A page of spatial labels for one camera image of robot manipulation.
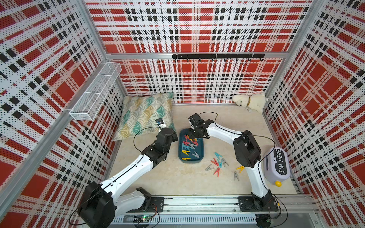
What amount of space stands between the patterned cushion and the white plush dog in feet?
2.01

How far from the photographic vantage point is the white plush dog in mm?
1157

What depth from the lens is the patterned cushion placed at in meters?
0.92
